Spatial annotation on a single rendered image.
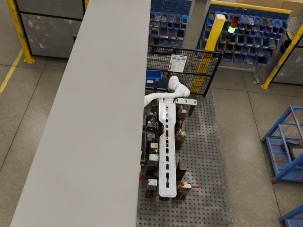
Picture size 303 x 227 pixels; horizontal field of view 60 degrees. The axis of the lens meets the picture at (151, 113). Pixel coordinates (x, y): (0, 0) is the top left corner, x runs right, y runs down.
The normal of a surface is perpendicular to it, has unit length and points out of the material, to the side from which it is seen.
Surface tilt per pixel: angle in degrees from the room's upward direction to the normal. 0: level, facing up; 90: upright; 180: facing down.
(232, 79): 0
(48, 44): 92
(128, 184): 0
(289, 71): 90
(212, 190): 0
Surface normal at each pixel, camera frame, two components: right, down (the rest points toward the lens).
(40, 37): -0.06, 0.78
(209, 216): 0.12, -0.61
